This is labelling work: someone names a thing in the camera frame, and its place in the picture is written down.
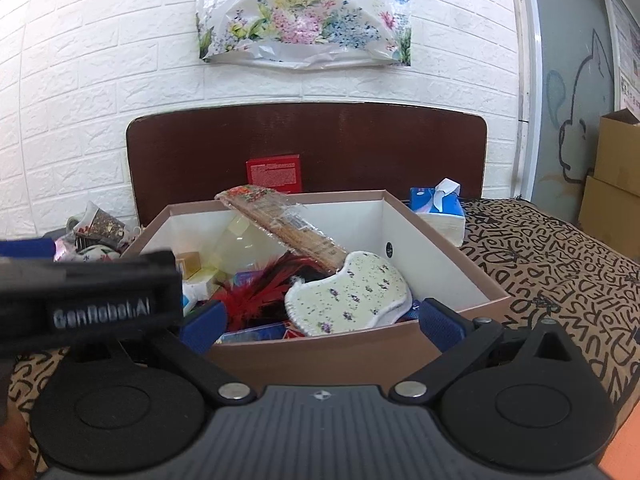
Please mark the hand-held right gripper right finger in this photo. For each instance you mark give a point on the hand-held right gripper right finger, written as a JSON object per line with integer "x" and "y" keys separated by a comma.
{"x": 440, "y": 325}

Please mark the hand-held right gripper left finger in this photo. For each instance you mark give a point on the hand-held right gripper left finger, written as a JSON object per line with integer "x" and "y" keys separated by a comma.
{"x": 205, "y": 325}

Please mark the red and black feather toy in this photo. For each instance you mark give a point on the red and black feather toy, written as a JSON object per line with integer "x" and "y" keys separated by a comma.
{"x": 250, "y": 305}

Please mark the pink-brown cardboard container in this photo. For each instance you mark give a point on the pink-brown cardboard container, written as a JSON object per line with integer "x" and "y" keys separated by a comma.
{"x": 325, "y": 355}

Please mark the person's left hand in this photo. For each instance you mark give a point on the person's left hand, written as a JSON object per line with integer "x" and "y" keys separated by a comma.
{"x": 12, "y": 445}

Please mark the flat blue box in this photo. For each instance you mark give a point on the flat blue box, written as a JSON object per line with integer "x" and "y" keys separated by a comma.
{"x": 260, "y": 332}

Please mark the dark speckled packet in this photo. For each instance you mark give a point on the dark speckled packet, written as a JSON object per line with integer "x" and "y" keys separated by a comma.
{"x": 102, "y": 225}

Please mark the pale yellow plastic bag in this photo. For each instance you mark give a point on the pale yellow plastic bag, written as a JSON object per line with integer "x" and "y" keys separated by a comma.
{"x": 240, "y": 245}

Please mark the blue tissue pack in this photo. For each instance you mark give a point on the blue tissue pack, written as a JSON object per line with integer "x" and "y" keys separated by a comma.
{"x": 430, "y": 210}

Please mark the letter patterned brown blanket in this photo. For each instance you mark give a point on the letter patterned brown blanket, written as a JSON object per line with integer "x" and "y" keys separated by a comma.
{"x": 550, "y": 270}

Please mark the wrapped chopsticks packet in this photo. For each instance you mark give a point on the wrapped chopsticks packet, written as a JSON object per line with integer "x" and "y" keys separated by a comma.
{"x": 285, "y": 227}

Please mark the red printed box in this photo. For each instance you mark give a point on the red printed box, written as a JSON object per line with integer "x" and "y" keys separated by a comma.
{"x": 272, "y": 172}

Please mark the brown wooden headboard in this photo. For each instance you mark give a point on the brown wooden headboard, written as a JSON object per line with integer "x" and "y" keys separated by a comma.
{"x": 350, "y": 150}

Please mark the brown cardboard box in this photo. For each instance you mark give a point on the brown cardboard box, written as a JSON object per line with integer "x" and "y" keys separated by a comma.
{"x": 620, "y": 150}
{"x": 610, "y": 215}

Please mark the glass door with cat drawing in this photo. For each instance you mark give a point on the glass door with cat drawing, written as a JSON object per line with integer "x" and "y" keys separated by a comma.
{"x": 565, "y": 60}

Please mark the floral plastic bag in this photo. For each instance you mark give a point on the floral plastic bag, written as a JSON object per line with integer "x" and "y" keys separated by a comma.
{"x": 300, "y": 20}

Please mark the white wall notice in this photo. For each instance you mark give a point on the white wall notice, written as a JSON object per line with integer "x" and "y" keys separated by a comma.
{"x": 627, "y": 35}

